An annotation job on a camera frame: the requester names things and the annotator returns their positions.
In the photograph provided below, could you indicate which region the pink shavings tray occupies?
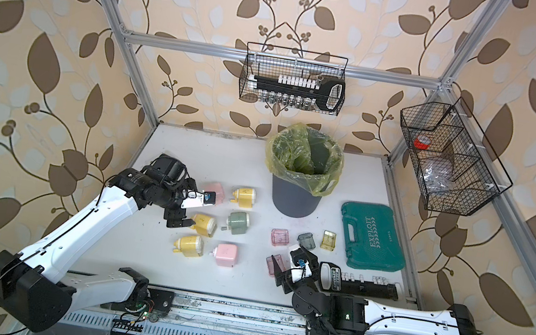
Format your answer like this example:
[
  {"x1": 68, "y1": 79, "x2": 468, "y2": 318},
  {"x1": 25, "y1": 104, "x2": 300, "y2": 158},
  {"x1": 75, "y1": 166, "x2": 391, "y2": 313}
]
[
  {"x1": 270, "y1": 229, "x2": 290, "y2": 247},
  {"x1": 266, "y1": 254, "x2": 289, "y2": 277}
]

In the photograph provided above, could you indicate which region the yellow sharpener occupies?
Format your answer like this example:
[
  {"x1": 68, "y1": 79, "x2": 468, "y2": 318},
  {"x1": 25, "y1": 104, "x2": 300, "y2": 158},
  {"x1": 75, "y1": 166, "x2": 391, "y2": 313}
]
[
  {"x1": 173, "y1": 235, "x2": 204, "y2": 258},
  {"x1": 191, "y1": 214, "x2": 217, "y2": 238},
  {"x1": 230, "y1": 187, "x2": 256, "y2": 209}
]

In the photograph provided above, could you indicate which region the clear green-sharpener tray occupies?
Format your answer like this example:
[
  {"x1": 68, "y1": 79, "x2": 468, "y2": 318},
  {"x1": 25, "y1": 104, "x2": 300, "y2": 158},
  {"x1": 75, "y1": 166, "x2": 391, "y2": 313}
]
[{"x1": 297, "y1": 232, "x2": 316, "y2": 251}]

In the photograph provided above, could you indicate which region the yellow shavings tray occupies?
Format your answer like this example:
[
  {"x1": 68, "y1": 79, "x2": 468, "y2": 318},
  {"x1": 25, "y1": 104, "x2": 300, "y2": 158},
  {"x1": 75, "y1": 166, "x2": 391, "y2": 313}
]
[{"x1": 320, "y1": 230, "x2": 337, "y2": 252}]

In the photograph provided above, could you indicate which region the pink sharpener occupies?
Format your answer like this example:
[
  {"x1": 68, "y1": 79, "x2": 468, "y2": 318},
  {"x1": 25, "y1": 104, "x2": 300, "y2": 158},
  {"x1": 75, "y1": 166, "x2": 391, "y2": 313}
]
[
  {"x1": 203, "y1": 182, "x2": 225, "y2": 205},
  {"x1": 211, "y1": 243, "x2": 239, "y2": 268}
]

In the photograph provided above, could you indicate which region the green pencil sharpener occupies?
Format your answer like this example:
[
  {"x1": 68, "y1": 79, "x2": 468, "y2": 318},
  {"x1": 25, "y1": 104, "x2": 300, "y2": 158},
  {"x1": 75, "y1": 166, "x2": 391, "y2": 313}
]
[{"x1": 222, "y1": 211, "x2": 250, "y2": 235}]

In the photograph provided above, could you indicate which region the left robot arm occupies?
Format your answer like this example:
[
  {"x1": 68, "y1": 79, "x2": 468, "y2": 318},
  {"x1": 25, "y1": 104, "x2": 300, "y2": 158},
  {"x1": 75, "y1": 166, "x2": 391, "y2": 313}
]
[{"x1": 0, "y1": 154, "x2": 217, "y2": 333}]

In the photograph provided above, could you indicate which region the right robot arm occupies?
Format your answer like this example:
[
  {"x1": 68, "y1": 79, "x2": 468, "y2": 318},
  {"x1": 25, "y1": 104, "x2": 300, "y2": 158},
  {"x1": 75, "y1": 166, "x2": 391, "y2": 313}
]
[{"x1": 270, "y1": 257, "x2": 480, "y2": 335}]

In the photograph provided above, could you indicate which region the grey trash bin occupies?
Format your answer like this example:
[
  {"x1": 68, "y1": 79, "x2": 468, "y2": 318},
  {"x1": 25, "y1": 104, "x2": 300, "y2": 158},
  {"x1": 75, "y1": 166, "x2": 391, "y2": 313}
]
[{"x1": 272, "y1": 175, "x2": 321, "y2": 219}]

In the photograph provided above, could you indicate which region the green plastic tool case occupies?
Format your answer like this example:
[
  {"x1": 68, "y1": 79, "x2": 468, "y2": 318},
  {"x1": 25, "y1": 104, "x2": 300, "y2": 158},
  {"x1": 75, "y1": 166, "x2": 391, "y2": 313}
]
[{"x1": 341, "y1": 201, "x2": 406, "y2": 273}]

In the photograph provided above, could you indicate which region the yellow-green bin liner bag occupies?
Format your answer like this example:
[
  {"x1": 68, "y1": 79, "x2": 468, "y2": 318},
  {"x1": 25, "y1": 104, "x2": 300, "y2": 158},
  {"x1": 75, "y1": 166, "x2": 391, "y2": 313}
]
[{"x1": 265, "y1": 123, "x2": 345, "y2": 198}]

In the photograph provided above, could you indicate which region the clear plastic bag in basket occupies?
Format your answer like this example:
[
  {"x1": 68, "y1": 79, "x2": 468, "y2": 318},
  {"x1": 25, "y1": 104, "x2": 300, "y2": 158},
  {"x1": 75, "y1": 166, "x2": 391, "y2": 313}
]
[{"x1": 421, "y1": 157, "x2": 454, "y2": 194}]

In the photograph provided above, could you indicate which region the socket set in basket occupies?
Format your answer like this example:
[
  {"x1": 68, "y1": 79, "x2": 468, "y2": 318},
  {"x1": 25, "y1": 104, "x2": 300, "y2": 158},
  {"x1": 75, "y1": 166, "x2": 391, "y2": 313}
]
[{"x1": 239, "y1": 73, "x2": 346, "y2": 115}]

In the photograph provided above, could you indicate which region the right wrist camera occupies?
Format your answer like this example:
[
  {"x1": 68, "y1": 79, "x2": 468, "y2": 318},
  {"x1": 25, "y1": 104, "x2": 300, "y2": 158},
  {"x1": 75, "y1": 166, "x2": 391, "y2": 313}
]
[{"x1": 289, "y1": 246, "x2": 320, "y2": 280}]

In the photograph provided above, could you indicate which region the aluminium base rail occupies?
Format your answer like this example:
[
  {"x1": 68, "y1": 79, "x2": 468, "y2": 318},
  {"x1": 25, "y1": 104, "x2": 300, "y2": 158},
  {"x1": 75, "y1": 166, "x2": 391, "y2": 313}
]
[{"x1": 25, "y1": 266, "x2": 453, "y2": 335}]

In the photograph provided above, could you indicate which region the back wire basket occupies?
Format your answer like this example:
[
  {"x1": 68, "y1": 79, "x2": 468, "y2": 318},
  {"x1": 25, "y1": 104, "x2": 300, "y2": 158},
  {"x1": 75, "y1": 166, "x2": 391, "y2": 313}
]
[{"x1": 238, "y1": 42, "x2": 349, "y2": 116}]

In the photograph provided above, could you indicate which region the wire basket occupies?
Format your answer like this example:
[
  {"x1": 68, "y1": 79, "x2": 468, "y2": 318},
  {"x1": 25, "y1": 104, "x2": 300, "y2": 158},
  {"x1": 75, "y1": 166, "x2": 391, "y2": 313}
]
[
  {"x1": 400, "y1": 97, "x2": 513, "y2": 216},
  {"x1": 238, "y1": 42, "x2": 349, "y2": 116}
]

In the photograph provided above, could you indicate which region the right wire basket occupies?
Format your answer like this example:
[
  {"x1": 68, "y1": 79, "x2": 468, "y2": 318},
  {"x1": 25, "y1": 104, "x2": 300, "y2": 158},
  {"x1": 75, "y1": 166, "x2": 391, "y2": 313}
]
[{"x1": 400, "y1": 97, "x2": 513, "y2": 216}]

